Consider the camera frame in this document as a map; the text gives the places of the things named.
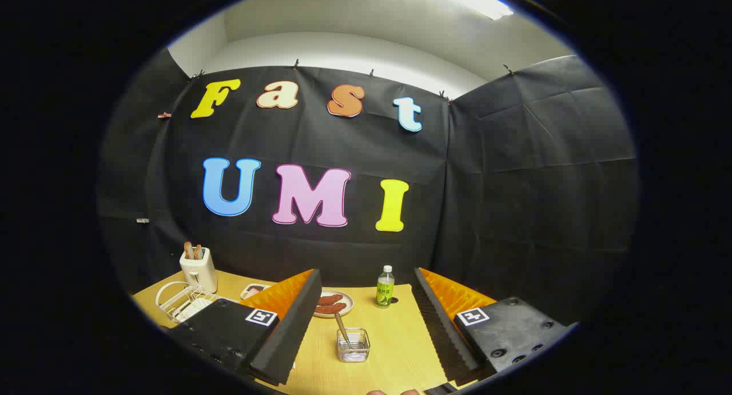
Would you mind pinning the green tea bottle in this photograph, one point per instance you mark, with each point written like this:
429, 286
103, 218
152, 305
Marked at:
385, 289

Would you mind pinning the red sausage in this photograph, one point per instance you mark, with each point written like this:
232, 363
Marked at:
331, 308
330, 299

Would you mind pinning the white toaster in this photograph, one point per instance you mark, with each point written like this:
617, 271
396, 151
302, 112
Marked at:
200, 276

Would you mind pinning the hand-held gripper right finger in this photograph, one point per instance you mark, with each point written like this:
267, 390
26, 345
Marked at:
440, 326

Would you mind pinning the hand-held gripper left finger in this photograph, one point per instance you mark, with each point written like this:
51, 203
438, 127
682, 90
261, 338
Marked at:
291, 332

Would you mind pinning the white divided snack tray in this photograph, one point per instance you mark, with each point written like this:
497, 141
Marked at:
254, 291

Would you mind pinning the white plate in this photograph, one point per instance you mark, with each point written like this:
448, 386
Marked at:
347, 301

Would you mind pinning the black backdrop cloth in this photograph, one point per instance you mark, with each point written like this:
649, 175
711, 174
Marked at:
343, 149

